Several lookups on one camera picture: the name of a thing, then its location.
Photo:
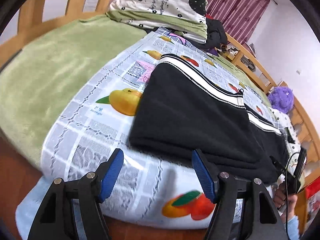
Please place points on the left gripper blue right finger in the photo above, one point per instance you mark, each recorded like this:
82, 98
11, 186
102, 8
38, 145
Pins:
207, 174

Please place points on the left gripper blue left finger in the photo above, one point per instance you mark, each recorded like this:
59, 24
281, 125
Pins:
108, 173

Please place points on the black pants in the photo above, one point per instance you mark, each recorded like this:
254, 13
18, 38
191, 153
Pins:
181, 110

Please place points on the right hand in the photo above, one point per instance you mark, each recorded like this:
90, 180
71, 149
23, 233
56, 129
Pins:
289, 201

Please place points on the white patterned pillow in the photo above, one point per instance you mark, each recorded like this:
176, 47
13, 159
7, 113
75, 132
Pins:
282, 125

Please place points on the light blue right sleeve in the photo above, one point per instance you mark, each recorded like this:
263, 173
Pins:
292, 227

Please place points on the fruit print plaid sheet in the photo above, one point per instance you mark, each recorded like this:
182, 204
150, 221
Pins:
87, 132

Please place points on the purple plush toy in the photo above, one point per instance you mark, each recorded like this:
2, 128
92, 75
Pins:
282, 99

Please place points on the green blanket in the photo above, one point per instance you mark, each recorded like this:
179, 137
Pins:
38, 84

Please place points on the black clothes pile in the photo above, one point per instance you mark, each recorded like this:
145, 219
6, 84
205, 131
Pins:
216, 36

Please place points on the folded white green quilt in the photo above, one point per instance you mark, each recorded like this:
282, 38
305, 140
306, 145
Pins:
185, 16

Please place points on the maroon curtain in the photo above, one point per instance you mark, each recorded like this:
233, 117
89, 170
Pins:
238, 17

